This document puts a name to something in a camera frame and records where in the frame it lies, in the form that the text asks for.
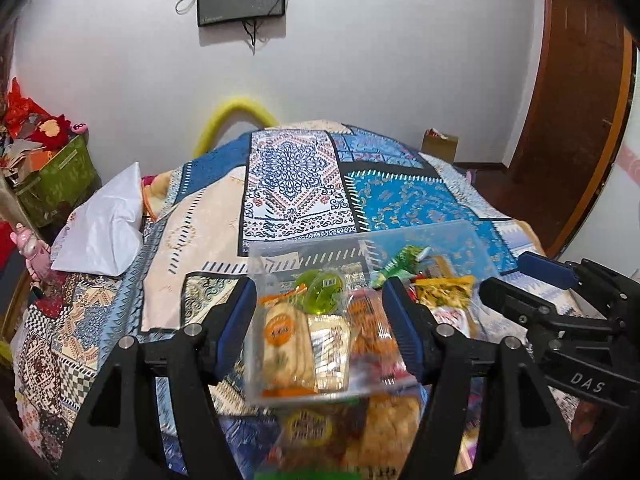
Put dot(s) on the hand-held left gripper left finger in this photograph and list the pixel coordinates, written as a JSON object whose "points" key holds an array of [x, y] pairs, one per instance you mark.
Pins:
{"points": [[239, 325]]}

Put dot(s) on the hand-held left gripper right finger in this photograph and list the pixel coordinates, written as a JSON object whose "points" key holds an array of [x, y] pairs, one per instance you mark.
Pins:
{"points": [[400, 327]]}

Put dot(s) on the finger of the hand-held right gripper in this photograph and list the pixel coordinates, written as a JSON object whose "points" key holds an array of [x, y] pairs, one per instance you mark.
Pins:
{"points": [[507, 302], [545, 269]]}

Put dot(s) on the clear fried snack bag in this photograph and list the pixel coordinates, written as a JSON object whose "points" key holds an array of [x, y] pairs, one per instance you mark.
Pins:
{"points": [[367, 330]]}

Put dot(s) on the orange rice cracker packet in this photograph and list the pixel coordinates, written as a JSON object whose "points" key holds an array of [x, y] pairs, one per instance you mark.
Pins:
{"points": [[285, 350]]}

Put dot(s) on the small red white packet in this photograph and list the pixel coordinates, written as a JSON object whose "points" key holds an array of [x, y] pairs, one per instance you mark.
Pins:
{"points": [[452, 320]]}

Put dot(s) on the yellow chips packet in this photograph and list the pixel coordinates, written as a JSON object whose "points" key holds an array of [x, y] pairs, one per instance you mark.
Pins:
{"points": [[445, 292]]}

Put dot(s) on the green snack packet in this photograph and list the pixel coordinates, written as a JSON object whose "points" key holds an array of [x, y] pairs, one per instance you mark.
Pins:
{"points": [[402, 260]]}

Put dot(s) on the beige wafer bar packet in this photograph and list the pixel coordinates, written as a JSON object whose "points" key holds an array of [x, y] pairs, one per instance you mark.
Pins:
{"points": [[327, 355]]}

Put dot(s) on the clear plastic container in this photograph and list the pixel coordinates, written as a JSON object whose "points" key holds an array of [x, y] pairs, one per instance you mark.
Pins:
{"points": [[450, 237]]}

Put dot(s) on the green jelly cup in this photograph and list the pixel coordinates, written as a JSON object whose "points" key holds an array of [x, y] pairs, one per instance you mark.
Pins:
{"points": [[320, 290]]}

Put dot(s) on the person's right hand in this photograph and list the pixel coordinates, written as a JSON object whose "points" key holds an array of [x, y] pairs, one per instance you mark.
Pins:
{"points": [[585, 420]]}

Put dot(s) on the clear peanut bag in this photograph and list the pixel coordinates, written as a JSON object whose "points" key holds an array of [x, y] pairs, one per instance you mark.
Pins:
{"points": [[390, 425]]}

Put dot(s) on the white wardrobe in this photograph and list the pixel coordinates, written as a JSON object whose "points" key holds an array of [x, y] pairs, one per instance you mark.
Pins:
{"points": [[620, 200]]}

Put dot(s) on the small purple cloth item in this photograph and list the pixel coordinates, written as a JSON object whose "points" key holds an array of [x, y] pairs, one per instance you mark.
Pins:
{"points": [[473, 175]]}

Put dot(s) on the blue patchwork printed blanket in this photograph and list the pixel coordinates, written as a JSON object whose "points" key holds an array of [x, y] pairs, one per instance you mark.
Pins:
{"points": [[300, 180]]}

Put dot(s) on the small cardboard box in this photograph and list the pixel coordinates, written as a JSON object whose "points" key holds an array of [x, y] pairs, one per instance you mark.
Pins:
{"points": [[440, 147]]}

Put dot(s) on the brown wooden door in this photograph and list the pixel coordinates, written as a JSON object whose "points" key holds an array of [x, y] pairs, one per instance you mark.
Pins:
{"points": [[575, 110]]}

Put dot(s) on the white plastic bag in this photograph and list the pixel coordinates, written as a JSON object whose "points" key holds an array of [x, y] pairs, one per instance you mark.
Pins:
{"points": [[105, 225]]}

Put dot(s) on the brown patterned bedsheet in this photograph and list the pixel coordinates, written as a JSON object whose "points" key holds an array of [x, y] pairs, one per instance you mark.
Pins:
{"points": [[65, 330]]}

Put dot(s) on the yellow foam tube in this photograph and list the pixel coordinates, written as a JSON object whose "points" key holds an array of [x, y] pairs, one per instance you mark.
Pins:
{"points": [[235, 105]]}

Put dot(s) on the pink pig figure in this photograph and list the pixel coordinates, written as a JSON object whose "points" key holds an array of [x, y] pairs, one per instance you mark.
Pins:
{"points": [[31, 252]]}

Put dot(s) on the green storage box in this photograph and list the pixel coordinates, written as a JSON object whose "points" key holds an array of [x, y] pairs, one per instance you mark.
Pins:
{"points": [[60, 180]]}

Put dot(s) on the small pink toy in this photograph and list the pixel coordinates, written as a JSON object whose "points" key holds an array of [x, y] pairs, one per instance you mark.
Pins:
{"points": [[80, 127]]}

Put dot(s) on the red plush toy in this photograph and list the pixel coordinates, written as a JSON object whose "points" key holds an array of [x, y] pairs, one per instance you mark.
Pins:
{"points": [[52, 130]]}

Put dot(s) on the red crumpled gift wrap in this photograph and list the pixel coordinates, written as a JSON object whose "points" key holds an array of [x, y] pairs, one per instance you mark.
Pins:
{"points": [[22, 107]]}

